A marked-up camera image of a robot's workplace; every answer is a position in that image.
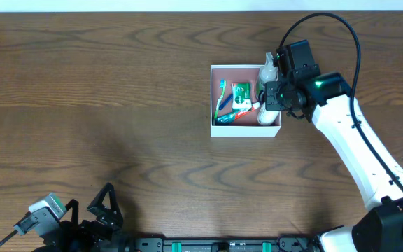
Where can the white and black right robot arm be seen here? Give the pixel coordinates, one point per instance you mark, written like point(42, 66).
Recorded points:
point(325, 100)

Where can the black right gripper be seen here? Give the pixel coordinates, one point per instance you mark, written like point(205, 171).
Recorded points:
point(276, 95)

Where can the red Colgate toothpaste tube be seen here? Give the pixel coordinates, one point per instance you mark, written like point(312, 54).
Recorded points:
point(229, 118)

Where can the clear foam pump bottle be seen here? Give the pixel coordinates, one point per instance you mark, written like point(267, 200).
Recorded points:
point(267, 73)

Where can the blue disposable razor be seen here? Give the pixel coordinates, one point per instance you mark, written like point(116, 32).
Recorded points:
point(225, 102)

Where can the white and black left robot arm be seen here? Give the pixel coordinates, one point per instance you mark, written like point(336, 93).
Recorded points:
point(121, 243)

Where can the green soap bar package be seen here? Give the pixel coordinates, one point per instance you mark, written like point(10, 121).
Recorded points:
point(241, 96)

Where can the white lotion tube with leaves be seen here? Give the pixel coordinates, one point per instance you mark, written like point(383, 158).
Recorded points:
point(266, 117)

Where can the white box with pink interior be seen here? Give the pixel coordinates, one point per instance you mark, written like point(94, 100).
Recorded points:
point(247, 125)

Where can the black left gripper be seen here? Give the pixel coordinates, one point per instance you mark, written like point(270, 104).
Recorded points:
point(87, 222)

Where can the green white toothbrush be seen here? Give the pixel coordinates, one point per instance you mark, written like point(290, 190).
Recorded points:
point(222, 86)

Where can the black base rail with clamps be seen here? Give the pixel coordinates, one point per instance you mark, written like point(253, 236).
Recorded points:
point(285, 243)

